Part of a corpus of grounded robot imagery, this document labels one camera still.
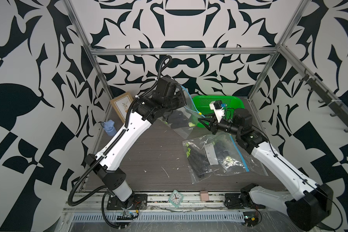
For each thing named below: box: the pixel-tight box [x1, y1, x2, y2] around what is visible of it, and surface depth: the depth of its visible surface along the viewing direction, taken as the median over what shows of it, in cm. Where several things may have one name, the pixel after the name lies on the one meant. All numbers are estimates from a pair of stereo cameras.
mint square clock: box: [168, 189, 184, 208], surface depth 75 cm
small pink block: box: [200, 190, 209, 202], surface depth 76 cm
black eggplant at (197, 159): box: [186, 144, 210, 178], surface depth 87 cm
